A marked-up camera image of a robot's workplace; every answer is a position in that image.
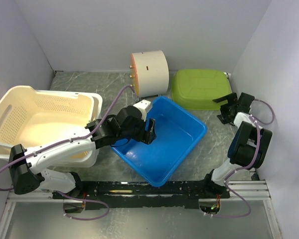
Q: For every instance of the blue plastic tub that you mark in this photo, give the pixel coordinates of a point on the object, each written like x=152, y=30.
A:
x=177, y=133

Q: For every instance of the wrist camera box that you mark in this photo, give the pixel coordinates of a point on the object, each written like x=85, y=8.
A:
x=144, y=106
x=242, y=117

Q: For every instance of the beige cylindrical device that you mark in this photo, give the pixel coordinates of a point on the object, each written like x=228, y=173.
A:
x=150, y=73

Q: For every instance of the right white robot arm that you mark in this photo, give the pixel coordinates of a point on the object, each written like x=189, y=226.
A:
x=249, y=145

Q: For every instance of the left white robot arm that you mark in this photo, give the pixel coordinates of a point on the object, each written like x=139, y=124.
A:
x=29, y=166

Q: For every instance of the aluminium frame rail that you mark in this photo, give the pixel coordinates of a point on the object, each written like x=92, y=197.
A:
x=247, y=214

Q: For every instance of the white plastic basket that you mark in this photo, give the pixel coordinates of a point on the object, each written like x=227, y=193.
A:
x=89, y=139

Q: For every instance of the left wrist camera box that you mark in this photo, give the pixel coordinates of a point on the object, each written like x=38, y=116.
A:
x=144, y=106

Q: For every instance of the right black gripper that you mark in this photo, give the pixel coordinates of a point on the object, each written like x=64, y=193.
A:
x=224, y=117

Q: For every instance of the green plastic tub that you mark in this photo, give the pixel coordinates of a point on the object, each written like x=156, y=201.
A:
x=195, y=89

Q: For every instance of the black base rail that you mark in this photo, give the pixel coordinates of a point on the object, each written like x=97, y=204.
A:
x=172, y=194

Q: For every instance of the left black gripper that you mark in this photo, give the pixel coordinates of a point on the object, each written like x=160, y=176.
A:
x=147, y=137

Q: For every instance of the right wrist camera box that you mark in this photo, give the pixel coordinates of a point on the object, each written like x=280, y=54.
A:
x=242, y=117

